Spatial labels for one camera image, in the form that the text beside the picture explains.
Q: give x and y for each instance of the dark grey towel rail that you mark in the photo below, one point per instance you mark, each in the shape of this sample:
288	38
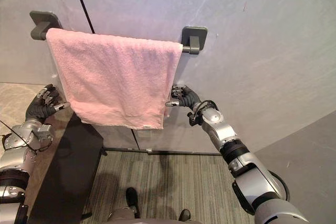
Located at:
191	41

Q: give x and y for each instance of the robot silver body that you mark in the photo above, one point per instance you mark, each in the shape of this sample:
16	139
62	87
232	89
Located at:
141	216

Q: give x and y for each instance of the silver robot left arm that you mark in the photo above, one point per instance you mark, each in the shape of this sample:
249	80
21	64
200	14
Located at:
18	155

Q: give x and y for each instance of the dark vanity cabinet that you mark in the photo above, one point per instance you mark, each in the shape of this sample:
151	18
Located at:
65	166

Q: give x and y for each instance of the pink terry towel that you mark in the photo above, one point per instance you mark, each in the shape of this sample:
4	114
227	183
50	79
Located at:
113	77

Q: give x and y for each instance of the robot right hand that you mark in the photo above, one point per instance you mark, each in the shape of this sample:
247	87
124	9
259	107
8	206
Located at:
187	98

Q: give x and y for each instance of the robot dark foot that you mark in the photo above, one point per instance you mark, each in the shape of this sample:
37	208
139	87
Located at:
132	199
184	214

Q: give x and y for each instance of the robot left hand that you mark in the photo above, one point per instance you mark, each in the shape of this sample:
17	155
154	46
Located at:
36	108

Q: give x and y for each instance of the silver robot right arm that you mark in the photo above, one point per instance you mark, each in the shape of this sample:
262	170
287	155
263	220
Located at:
244	166

